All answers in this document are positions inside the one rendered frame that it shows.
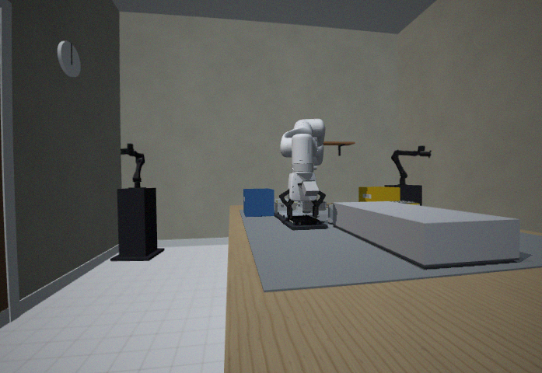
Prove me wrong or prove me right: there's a blue bin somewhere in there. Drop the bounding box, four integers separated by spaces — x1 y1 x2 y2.
243 189 274 217

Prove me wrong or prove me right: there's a yellow translucent bin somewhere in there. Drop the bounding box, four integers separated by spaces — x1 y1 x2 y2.
358 186 400 202

